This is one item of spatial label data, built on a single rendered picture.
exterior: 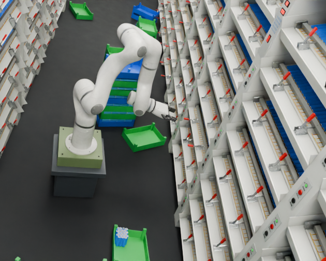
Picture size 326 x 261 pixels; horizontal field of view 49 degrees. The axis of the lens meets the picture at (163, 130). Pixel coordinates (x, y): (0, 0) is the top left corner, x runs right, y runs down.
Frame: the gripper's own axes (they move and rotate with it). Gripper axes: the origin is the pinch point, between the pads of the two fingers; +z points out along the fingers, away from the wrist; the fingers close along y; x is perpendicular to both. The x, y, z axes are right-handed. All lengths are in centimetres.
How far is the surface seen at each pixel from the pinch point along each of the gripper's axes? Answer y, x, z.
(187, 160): 6.5, -26.5, 24.7
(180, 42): -128, -6, 20
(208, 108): -3.1, 12.5, 18.6
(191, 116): -19.1, -7.9, 20.3
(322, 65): 71, 88, 3
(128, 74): -50, -15, -26
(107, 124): -48, -64, -23
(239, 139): 48, 32, 15
